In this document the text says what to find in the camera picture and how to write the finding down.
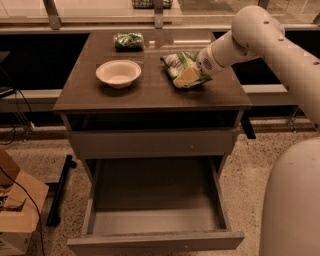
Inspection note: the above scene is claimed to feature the black cable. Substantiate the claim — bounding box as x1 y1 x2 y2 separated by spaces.
0 166 46 256

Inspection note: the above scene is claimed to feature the checkered basket behind glass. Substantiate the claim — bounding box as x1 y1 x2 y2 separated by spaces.
131 0 173 9

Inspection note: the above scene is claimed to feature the metal window railing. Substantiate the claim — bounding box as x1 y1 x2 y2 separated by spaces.
0 0 320 30

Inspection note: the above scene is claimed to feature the white bowl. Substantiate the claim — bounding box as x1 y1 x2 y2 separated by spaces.
96 60 141 89

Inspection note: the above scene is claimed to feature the black floor bar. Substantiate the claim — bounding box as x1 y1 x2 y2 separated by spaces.
46 155 77 227

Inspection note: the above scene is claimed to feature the grey drawer cabinet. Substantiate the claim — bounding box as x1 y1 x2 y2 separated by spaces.
53 29 253 256

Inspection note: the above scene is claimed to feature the cardboard box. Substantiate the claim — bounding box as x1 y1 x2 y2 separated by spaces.
0 149 48 256

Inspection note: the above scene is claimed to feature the open bottom grey drawer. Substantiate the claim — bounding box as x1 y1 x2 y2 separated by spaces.
67 157 244 256

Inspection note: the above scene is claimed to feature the small green snack bag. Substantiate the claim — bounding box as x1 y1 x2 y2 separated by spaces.
113 32 144 51

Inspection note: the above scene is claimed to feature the closed upper grey drawer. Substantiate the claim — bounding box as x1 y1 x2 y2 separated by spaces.
69 129 239 159

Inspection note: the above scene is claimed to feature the green jalapeno chip bag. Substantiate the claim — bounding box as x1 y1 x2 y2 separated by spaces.
160 51 211 89

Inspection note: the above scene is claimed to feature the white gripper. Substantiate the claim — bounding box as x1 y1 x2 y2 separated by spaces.
173 46 223 88

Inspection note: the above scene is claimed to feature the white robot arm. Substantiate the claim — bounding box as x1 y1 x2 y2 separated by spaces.
196 5 320 256

